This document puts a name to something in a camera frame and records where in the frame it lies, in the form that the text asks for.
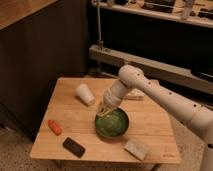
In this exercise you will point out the grey metal shelf rack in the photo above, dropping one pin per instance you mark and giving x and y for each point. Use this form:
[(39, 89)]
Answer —
[(151, 67)]

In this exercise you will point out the orange carrot toy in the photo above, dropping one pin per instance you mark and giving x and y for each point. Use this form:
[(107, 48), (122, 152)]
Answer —
[(55, 128)]

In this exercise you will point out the white sponge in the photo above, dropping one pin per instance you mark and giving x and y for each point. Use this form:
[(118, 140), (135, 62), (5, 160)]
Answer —
[(137, 149)]

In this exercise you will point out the white ribbed gripper body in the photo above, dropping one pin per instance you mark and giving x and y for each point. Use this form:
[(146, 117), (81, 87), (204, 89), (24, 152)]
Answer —
[(114, 95)]

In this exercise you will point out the small wooden table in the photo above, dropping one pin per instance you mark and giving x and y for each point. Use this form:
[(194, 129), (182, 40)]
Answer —
[(148, 123)]

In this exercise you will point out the dark wooden cabinet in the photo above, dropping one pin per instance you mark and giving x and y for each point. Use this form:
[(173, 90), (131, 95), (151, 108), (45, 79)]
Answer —
[(34, 53)]

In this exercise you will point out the white paper cup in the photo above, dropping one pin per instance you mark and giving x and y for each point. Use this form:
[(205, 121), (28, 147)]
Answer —
[(85, 94)]

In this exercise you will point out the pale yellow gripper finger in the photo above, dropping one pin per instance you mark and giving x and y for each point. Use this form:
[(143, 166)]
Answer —
[(105, 111), (101, 110)]

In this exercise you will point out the green ceramic bowl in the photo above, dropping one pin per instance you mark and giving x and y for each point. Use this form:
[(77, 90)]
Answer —
[(112, 125)]

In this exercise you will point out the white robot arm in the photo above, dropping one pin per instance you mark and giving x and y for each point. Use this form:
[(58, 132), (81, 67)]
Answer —
[(197, 118)]

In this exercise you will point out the white plastic bottle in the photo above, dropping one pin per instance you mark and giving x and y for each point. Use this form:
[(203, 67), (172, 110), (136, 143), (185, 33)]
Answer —
[(135, 95)]

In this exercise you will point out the black rectangular phone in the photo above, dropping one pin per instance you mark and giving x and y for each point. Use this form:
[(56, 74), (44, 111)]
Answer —
[(74, 147)]

